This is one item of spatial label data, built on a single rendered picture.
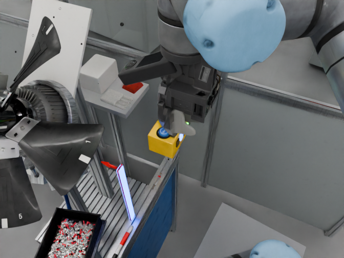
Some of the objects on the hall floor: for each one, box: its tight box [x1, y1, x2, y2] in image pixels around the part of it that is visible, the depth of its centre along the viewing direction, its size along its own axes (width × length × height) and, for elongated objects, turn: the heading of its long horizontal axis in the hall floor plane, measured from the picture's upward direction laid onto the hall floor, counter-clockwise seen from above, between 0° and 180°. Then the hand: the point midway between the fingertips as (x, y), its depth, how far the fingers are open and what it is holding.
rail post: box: [169, 161, 179, 233], centre depth 159 cm, size 4×4×78 cm
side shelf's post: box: [108, 112, 131, 177], centre depth 183 cm, size 4×4×83 cm
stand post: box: [74, 80, 114, 199], centre depth 159 cm, size 4×9×115 cm, turn 65°
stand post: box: [62, 185, 90, 212], centre depth 154 cm, size 4×9×91 cm, turn 65°
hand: (172, 129), depth 56 cm, fingers closed
